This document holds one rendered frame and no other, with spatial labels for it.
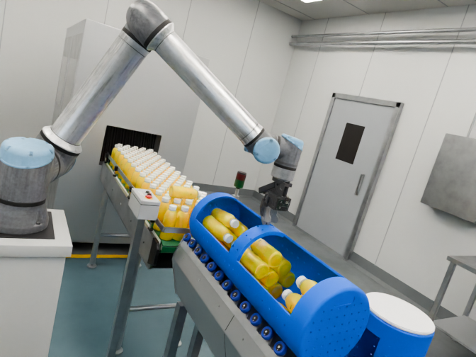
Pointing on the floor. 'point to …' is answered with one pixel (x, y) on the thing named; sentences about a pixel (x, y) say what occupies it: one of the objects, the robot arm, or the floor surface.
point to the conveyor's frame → (149, 252)
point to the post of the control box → (125, 287)
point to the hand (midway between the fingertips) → (264, 224)
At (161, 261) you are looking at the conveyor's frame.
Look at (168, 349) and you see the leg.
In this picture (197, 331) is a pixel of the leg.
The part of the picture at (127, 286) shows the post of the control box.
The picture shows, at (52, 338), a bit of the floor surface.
